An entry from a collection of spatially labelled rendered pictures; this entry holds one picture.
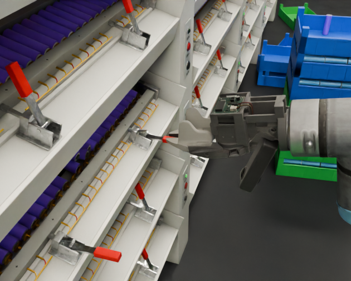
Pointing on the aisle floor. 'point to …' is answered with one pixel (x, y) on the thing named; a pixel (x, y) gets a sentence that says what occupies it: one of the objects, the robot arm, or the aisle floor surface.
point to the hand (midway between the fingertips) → (175, 140)
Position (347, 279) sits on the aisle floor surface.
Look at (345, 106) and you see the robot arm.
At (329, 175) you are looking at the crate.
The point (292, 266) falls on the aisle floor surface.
